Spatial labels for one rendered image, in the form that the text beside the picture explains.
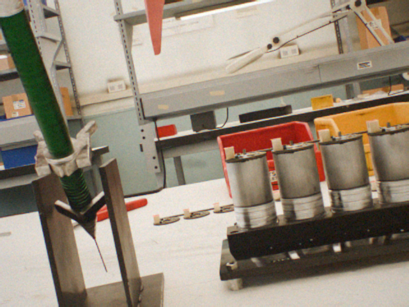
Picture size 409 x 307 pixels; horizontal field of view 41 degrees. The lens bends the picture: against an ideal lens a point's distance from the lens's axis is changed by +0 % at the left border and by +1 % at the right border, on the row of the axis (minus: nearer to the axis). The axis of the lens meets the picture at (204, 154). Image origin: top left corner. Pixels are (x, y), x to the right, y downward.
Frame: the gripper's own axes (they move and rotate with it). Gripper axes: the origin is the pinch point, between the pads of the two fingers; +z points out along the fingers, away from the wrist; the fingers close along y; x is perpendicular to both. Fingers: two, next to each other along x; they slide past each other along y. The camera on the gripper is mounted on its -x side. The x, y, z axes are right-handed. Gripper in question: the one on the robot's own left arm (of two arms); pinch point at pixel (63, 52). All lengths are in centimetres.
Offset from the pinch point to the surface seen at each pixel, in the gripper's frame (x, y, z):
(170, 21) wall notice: -406, -20, 189
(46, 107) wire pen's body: 7.2, 0.0, -1.3
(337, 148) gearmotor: 4.1, -13.7, 6.8
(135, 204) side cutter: -18.2, 0.9, 28.7
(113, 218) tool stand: 8.5, -1.4, 4.5
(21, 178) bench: -192, 74, 157
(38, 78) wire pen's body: 7.2, -0.1, -2.7
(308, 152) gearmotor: 3.7, -12.2, 7.0
